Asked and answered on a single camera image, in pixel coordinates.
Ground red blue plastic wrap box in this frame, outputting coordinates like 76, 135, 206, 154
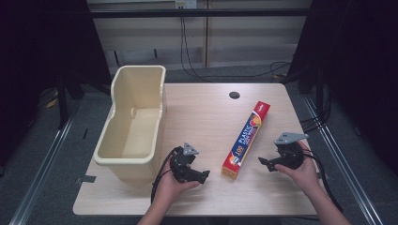
221, 100, 271, 181

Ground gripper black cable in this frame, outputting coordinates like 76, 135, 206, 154
150, 146, 183, 204
300, 147, 344, 214

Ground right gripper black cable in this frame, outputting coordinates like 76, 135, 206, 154
300, 147, 344, 214

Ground cream plastic bin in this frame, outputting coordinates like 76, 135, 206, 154
93, 65, 167, 184

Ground dark curtain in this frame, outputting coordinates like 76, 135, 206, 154
286, 0, 398, 177
0, 0, 113, 168

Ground yellow floor tape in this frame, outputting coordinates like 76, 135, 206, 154
44, 96, 60, 110

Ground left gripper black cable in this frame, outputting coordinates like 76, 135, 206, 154
150, 146, 183, 204

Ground black wall cable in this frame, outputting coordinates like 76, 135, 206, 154
179, 16, 293, 80

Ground white wall outlet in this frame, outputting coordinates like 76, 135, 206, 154
175, 0, 198, 9

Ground metal floor rail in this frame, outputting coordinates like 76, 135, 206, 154
8, 116, 77, 225
300, 93, 385, 225

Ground person's right hand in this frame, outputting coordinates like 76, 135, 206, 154
274, 142, 319, 197

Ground black metal stand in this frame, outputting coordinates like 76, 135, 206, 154
56, 74, 69, 129
314, 67, 326, 126

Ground person's left hand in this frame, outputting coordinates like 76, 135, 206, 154
153, 159, 201, 207

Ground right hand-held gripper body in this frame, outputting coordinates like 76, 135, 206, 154
274, 132, 310, 171

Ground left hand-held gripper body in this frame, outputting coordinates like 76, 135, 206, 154
169, 142, 201, 184

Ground black floor cables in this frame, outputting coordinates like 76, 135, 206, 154
299, 93, 332, 134

